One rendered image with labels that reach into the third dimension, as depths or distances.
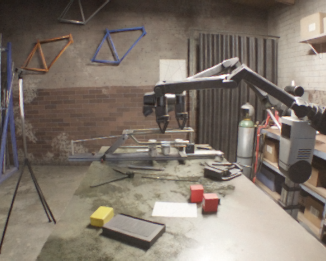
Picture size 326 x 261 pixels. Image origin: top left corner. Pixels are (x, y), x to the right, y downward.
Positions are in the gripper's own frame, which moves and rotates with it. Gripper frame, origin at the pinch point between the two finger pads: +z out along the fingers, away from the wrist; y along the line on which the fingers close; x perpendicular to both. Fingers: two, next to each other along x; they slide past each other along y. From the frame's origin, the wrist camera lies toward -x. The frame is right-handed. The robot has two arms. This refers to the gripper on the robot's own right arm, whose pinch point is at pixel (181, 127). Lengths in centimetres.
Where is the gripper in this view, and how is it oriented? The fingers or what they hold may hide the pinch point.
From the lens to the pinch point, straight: 151.7
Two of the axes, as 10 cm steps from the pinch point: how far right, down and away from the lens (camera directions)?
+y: 0.6, 1.7, -9.8
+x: 10.0, -0.4, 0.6
